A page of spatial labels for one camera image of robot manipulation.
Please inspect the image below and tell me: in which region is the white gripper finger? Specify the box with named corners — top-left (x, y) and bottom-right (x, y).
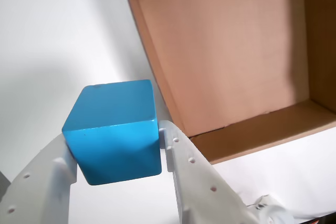
top-left (0, 132), bottom-right (78, 224)
top-left (159, 120), bottom-right (262, 224)

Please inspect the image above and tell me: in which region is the blue cube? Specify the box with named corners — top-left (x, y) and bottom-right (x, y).
top-left (61, 79), bottom-right (163, 186)

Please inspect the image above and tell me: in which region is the brown cardboard box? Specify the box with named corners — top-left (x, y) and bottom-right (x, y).
top-left (121, 0), bottom-right (336, 166)

